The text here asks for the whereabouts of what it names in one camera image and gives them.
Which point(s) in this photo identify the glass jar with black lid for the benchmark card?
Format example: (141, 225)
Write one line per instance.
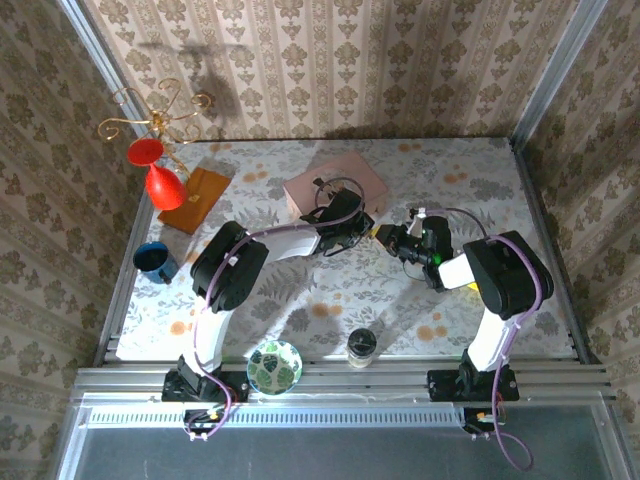
(361, 345)

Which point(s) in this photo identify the pink box with couple print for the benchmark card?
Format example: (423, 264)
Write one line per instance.
(350, 172)

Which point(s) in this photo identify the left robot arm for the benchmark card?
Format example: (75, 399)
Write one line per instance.
(230, 270)

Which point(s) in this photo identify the aluminium frame rail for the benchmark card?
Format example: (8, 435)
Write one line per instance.
(375, 382)

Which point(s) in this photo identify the black connector box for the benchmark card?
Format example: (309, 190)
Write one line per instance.
(472, 417)
(200, 417)

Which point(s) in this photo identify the aluminium corner post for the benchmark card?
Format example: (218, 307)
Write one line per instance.
(560, 60)
(100, 55)

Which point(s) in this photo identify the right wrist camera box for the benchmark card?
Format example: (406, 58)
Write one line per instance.
(417, 220)

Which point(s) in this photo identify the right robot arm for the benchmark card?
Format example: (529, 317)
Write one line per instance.
(510, 275)

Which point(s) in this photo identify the yellow curved object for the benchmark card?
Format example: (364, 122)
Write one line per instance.
(471, 287)

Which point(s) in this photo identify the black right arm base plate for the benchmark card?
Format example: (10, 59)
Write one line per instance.
(442, 387)

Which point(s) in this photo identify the red plastic goblet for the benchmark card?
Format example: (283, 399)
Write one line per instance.
(162, 187)

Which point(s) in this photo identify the small brass padlock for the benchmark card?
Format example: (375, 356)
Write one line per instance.
(375, 231)

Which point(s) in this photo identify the brown wooden board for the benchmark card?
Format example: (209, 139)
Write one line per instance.
(197, 200)

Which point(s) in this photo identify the blue mug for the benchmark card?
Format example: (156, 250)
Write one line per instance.
(152, 260)

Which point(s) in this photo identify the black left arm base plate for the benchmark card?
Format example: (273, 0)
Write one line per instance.
(235, 387)

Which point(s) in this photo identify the aluminium side rail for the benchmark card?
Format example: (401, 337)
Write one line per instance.
(142, 220)
(534, 200)

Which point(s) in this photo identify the leaf pattern bowl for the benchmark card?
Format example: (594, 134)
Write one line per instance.
(274, 367)

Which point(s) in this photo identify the grey metal panel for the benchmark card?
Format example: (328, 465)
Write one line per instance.
(325, 455)

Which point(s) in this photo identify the floral table cover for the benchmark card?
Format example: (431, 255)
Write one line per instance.
(350, 290)

